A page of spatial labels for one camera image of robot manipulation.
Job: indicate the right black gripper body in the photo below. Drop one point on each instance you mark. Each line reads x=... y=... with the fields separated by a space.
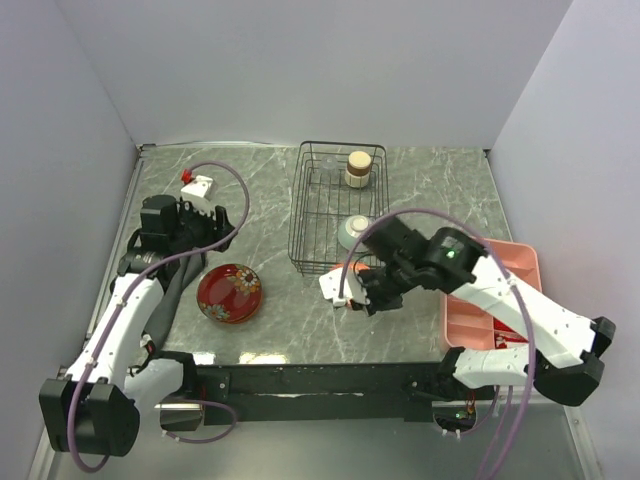
x=385 y=285

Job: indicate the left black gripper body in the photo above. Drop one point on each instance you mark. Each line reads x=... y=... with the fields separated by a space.
x=196 y=228

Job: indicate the orange white patterned bowl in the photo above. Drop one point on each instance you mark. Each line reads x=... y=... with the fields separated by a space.
x=360 y=267

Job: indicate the celadon green bowl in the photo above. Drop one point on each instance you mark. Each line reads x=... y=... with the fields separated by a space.
x=351 y=229

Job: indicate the red floral lacquer plate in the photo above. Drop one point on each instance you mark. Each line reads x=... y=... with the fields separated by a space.
x=230 y=293

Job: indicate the beige brown ceramic cup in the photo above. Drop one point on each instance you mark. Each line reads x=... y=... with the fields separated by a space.
x=358 y=169

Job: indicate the black wire dish rack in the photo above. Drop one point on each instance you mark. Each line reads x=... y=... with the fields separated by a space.
x=322 y=201

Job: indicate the clear drinking glass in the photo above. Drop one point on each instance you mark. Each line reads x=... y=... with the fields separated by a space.
x=329 y=165

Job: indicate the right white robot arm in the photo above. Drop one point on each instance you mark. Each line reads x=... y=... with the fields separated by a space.
x=561 y=358

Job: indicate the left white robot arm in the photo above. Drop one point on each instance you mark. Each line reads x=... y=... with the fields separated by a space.
x=123 y=372

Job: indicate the dark grey cloth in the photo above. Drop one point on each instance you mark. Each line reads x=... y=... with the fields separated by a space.
x=161 y=320

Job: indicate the pink divided plastic tray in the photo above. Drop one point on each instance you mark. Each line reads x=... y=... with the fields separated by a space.
x=463 y=324

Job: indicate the red white striped cloth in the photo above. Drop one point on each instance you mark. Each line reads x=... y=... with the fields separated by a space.
x=508 y=339

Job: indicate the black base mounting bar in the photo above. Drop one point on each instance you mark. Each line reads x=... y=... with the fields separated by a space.
x=292 y=392

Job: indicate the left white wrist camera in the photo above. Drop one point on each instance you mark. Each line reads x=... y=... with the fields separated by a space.
x=199 y=191

